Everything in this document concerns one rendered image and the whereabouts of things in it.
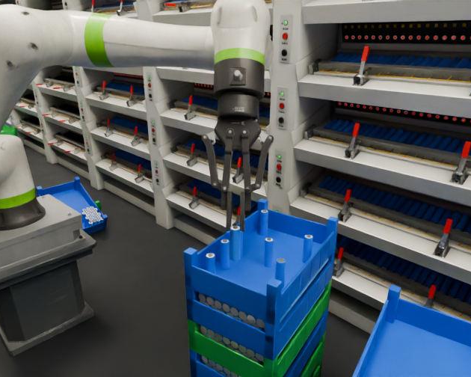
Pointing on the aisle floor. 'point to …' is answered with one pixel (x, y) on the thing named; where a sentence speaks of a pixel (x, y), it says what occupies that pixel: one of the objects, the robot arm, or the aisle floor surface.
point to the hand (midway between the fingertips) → (235, 211)
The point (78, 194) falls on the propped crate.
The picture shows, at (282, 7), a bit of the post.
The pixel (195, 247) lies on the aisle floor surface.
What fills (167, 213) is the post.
